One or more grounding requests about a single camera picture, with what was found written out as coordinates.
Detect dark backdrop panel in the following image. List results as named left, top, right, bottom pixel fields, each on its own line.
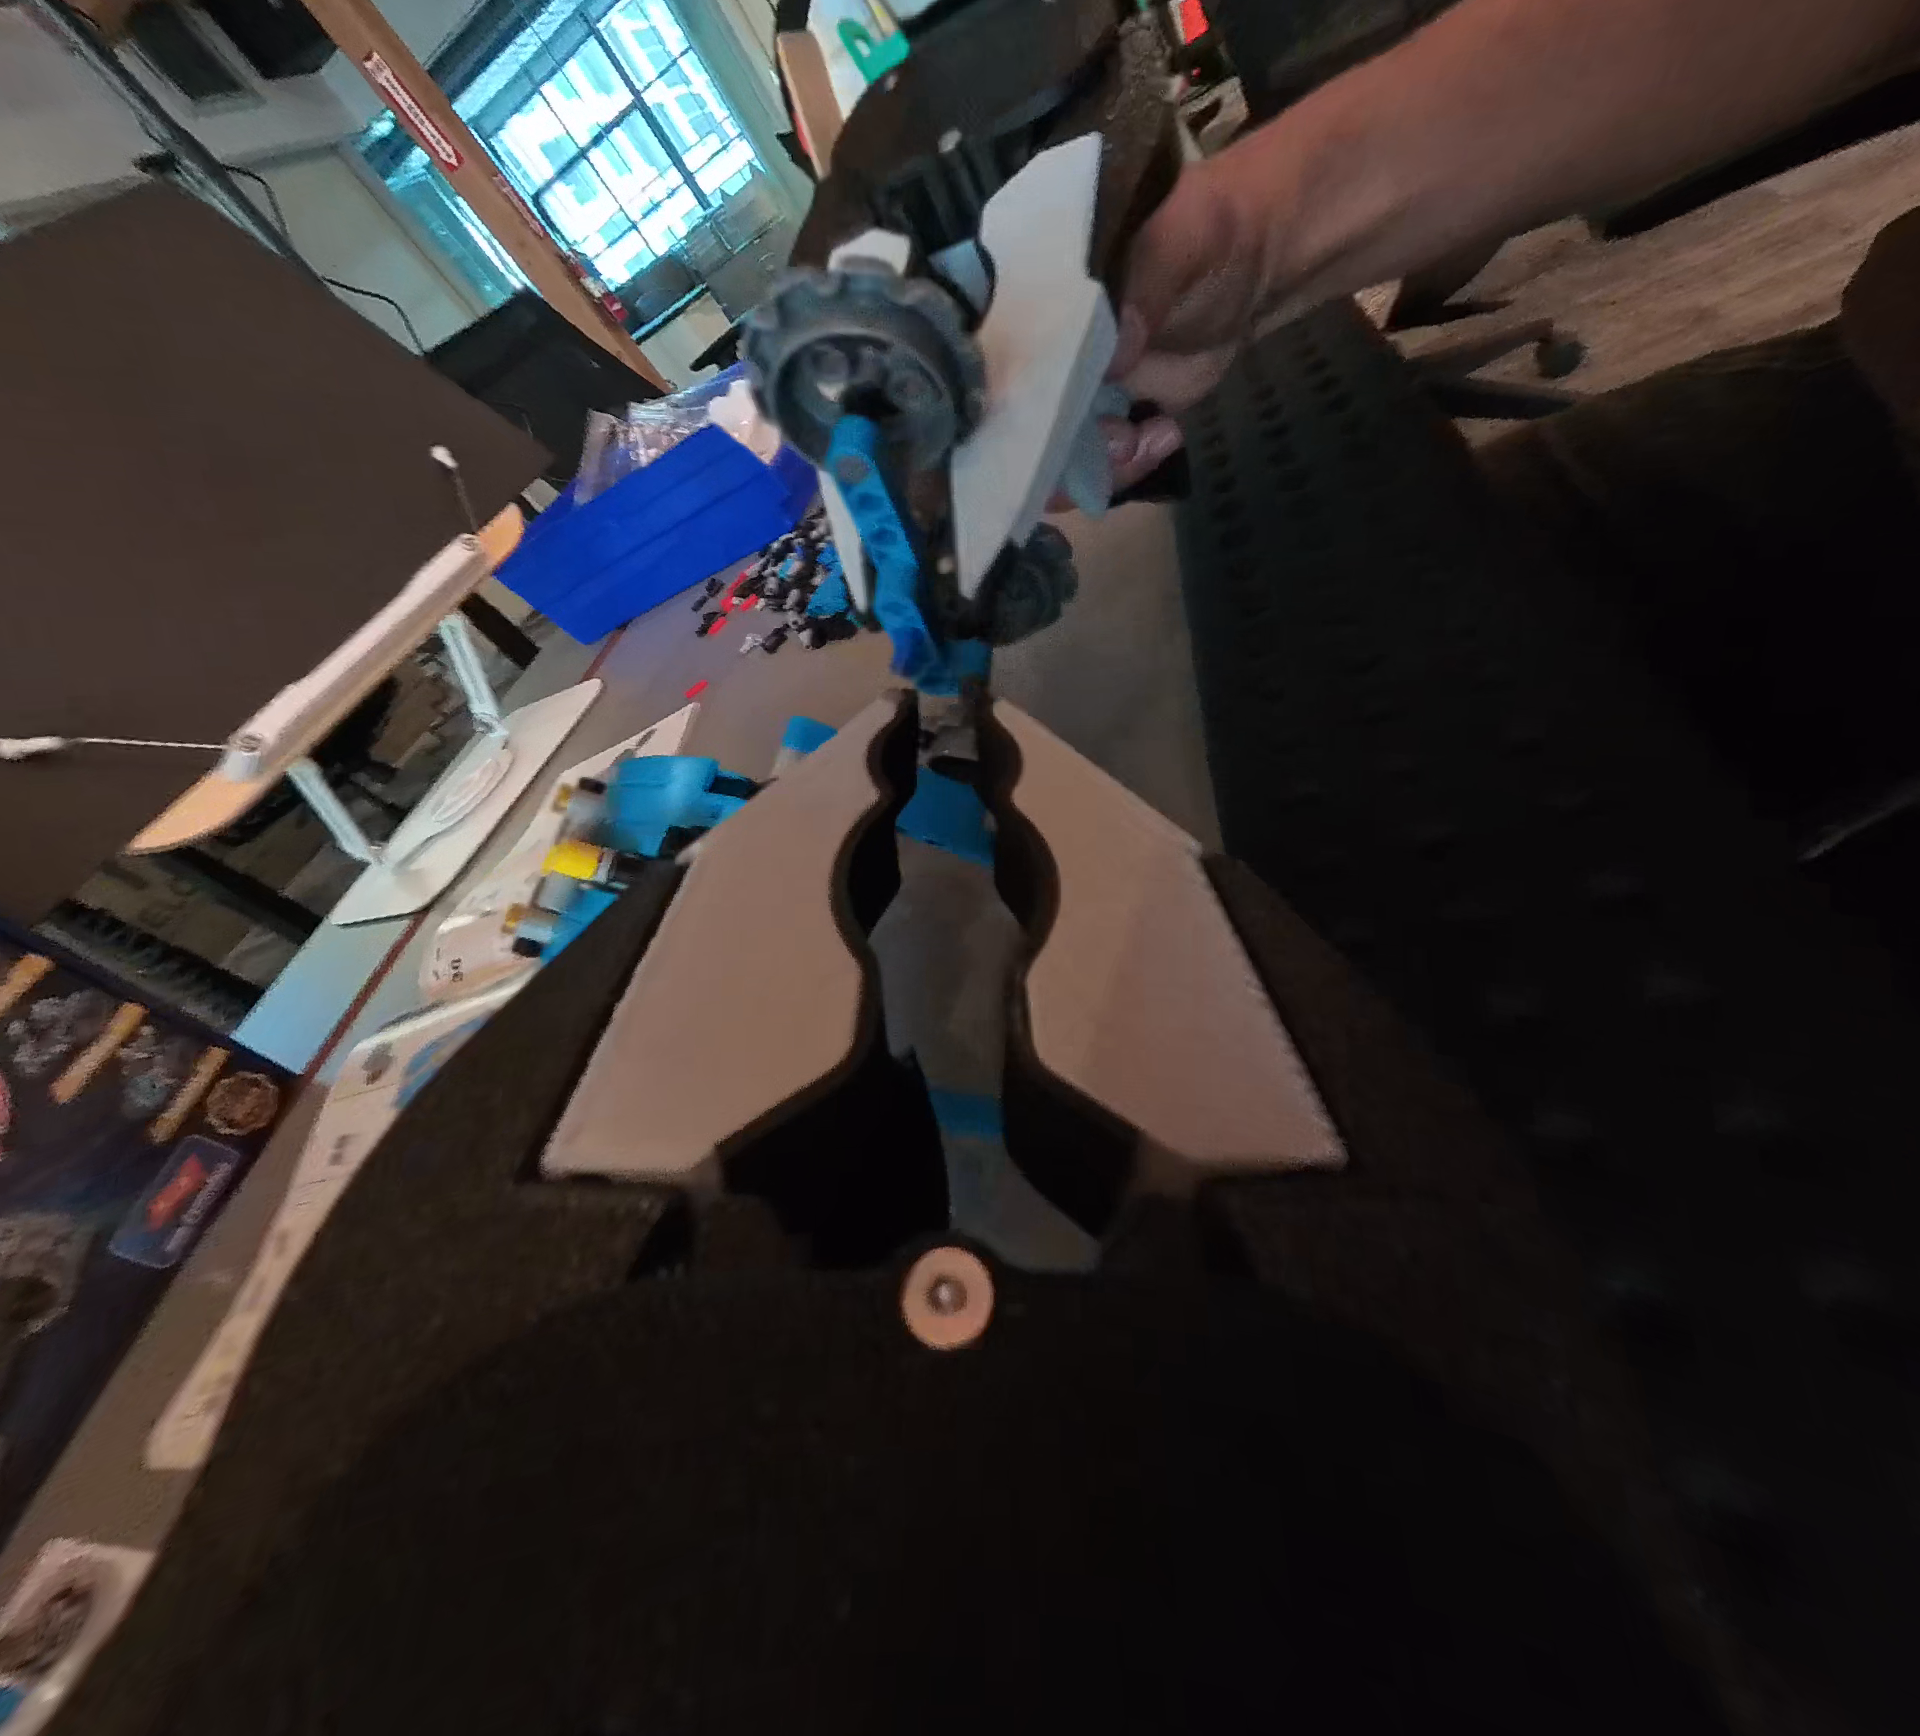
left=0, top=182, right=558, bottom=926

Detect thin pull cord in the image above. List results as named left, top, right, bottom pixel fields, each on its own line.
left=0, top=731, right=241, bottom=764

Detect clear bags of parts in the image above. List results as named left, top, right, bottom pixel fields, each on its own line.
left=568, top=357, right=790, bottom=516

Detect blue beam with grey wheels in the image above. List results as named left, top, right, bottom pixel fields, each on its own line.
left=742, top=262, right=1084, bottom=867

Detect pile of small brick parts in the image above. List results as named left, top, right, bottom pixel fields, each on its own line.
left=682, top=517, right=867, bottom=695

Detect person's right hand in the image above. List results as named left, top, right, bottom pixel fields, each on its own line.
left=1102, top=161, right=1311, bottom=507

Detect blue sticker sheet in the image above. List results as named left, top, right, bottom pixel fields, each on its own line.
left=141, top=991, right=512, bottom=1471

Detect white tube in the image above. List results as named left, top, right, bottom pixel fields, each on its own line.
left=216, top=533, right=488, bottom=776

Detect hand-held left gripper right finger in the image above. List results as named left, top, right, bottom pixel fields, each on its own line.
left=985, top=698, right=1352, bottom=1181

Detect wooden post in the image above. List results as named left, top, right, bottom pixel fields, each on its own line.
left=209, top=0, right=668, bottom=395

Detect blue toy robot body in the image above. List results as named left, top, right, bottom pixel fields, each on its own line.
left=502, top=713, right=843, bottom=964

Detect black mesh office chair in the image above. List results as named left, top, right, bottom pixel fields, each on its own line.
left=1174, top=296, right=1920, bottom=1319

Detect person's right forearm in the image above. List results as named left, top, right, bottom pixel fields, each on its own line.
left=1215, top=0, right=1920, bottom=313

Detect blue robot kit box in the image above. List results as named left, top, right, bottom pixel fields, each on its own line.
left=0, top=923, right=289, bottom=1543

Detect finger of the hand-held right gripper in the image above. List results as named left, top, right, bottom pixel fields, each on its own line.
left=947, top=130, right=1125, bottom=609
left=818, top=227, right=916, bottom=600

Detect blue plastic bin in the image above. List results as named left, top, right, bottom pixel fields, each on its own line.
left=495, top=416, right=823, bottom=641

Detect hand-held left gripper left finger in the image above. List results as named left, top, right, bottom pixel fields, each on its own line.
left=534, top=695, right=916, bottom=1189

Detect bright window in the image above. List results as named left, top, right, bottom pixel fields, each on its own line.
left=450, top=0, right=781, bottom=313

